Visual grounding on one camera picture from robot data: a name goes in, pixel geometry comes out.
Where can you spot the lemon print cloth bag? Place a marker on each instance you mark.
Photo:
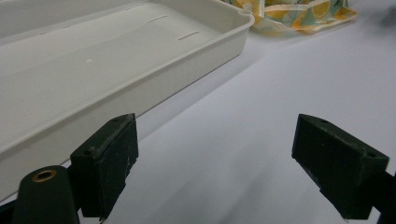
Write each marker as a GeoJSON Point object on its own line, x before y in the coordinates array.
{"type": "Point", "coordinates": [299, 15]}

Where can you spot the white plastic tray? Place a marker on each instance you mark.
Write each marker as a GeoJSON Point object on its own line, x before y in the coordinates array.
{"type": "Point", "coordinates": [93, 62]}

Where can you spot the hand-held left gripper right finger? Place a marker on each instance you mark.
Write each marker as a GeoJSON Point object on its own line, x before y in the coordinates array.
{"type": "Point", "coordinates": [339, 168]}

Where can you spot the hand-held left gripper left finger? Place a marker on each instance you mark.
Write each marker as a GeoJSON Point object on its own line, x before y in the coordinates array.
{"type": "Point", "coordinates": [102, 168]}

